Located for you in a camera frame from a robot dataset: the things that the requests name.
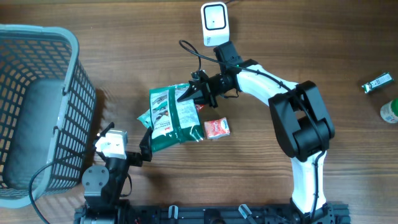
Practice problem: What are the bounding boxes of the white barcode scanner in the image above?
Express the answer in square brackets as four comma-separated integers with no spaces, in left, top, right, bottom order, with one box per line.
[200,1,230,47]

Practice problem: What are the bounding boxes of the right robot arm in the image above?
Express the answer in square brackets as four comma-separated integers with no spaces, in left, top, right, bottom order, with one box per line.
[178,41,335,223]

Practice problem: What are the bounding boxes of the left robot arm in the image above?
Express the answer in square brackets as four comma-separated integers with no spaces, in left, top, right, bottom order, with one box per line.
[74,123,152,224]

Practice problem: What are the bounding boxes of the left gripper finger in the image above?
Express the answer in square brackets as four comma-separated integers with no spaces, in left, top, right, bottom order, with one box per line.
[97,122,114,137]
[139,128,152,161]

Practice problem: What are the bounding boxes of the green lid jar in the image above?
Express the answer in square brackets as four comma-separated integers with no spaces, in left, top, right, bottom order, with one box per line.
[380,98,397,124]

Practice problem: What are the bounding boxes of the long green white package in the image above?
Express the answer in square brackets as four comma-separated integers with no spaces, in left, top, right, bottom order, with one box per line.
[149,83,205,152]

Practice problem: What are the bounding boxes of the light green wipes packet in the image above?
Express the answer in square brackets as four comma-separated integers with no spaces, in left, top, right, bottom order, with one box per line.
[137,110,152,128]

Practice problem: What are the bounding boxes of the grey plastic mesh basket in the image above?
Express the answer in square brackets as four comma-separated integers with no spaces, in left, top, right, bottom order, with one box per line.
[1,24,96,208]

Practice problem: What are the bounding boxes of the red white tissue pack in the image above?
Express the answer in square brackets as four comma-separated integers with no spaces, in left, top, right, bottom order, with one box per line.
[204,118,231,139]

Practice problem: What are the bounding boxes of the red white packet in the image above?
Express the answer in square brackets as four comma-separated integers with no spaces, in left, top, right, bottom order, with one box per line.
[195,105,205,112]

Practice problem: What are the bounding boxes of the small green white box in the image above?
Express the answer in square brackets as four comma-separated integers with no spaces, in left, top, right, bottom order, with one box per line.
[361,72,394,94]

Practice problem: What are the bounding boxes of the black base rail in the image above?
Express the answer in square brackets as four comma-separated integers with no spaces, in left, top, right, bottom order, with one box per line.
[73,203,351,224]

